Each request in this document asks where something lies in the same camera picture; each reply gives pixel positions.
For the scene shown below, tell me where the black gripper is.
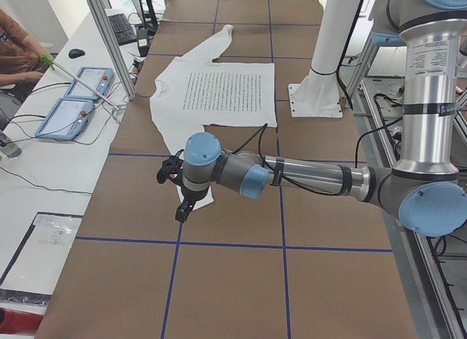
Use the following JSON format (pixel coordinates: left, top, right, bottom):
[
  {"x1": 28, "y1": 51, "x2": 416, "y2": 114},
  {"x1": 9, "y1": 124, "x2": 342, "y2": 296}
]
[{"x1": 175, "y1": 187, "x2": 209, "y2": 222}]

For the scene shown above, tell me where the white long-sleeve printed shirt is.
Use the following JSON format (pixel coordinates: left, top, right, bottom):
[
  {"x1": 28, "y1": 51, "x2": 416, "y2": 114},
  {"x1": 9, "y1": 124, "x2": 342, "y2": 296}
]
[{"x1": 149, "y1": 23, "x2": 278, "y2": 210}]

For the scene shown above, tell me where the lower blue teach pendant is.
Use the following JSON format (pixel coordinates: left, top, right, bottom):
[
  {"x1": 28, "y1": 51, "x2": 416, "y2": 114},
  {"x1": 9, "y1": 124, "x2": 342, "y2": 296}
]
[{"x1": 34, "y1": 98, "x2": 94, "y2": 141}]

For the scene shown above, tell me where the blue teach pendant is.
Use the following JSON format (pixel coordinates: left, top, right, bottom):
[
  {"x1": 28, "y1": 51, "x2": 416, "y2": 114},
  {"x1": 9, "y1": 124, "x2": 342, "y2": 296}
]
[
  {"x1": 34, "y1": 98, "x2": 94, "y2": 141},
  {"x1": 64, "y1": 66, "x2": 114, "y2": 101}
]

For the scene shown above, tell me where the upper blue teach pendant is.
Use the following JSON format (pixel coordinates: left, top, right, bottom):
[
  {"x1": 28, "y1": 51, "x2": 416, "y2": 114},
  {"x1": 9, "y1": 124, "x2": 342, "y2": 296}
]
[{"x1": 64, "y1": 66, "x2": 114, "y2": 101}]

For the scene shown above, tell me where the clear plastic document sleeve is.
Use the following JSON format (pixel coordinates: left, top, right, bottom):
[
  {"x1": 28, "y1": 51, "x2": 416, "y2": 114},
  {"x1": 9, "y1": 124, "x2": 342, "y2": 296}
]
[{"x1": 1, "y1": 211, "x2": 82, "y2": 307}]

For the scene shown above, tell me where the black power adapter with label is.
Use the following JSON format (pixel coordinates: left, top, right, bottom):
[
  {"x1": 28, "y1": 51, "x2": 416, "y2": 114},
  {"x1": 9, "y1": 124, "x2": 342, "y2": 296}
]
[{"x1": 136, "y1": 28, "x2": 150, "y2": 57}]

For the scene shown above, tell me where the black keyboard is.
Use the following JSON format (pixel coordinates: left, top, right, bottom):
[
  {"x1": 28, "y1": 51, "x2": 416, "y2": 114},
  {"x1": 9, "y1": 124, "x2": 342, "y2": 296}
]
[{"x1": 107, "y1": 13, "x2": 136, "y2": 46}]

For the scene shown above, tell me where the black computer mouse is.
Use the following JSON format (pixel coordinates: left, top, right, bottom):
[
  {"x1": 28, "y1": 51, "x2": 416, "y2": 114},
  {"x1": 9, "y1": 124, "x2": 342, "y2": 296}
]
[{"x1": 68, "y1": 48, "x2": 85, "y2": 59}]

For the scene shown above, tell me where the stick with green grip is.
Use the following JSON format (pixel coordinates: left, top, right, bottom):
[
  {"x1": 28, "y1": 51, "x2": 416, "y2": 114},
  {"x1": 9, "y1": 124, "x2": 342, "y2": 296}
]
[{"x1": 40, "y1": 54, "x2": 122, "y2": 111}]

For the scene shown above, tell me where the person in brown shirt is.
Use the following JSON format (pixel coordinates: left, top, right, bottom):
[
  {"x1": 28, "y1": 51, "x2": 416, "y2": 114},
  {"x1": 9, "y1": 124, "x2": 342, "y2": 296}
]
[{"x1": 1, "y1": 10, "x2": 52, "y2": 101}]

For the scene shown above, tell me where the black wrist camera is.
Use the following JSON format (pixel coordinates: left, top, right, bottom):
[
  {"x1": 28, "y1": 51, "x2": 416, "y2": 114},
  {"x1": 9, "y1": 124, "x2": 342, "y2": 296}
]
[{"x1": 156, "y1": 155, "x2": 183, "y2": 187}]

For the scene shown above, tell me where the white camera mast with base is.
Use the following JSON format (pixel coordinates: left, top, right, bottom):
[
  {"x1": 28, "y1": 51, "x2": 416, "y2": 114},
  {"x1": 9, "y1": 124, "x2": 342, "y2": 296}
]
[{"x1": 288, "y1": 0, "x2": 364, "y2": 118}]

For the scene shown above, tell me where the aluminium frame post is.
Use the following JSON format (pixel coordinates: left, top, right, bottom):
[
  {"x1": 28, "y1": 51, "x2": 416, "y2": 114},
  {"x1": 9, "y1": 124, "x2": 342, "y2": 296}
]
[{"x1": 86, "y1": 0, "x2": 136, "y2": 101}]

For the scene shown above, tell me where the aluminium side frame rail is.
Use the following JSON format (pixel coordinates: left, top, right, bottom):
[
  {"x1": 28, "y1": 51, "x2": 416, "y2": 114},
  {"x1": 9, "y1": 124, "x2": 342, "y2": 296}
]
[{"x1": 350, "y1": 36, "x2": 467, "y2": 339}]

